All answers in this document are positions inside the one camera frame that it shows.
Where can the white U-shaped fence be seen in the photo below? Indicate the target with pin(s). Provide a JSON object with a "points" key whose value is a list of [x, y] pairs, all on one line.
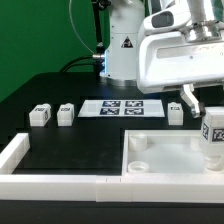
{"points": [[187, 188]]}

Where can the white marker sheet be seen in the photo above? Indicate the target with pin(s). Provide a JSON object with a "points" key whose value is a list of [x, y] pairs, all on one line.
{"points": [[122, 108]]}

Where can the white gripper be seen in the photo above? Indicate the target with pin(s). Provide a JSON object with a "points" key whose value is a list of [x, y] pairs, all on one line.
{"points": [[176, 52]]}

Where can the white square table top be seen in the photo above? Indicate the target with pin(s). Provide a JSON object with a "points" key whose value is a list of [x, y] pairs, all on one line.
{"points": [[168, 152]]}

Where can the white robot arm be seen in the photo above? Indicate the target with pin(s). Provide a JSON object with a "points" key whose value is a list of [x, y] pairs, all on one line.
{"points": [[126, 17]]}

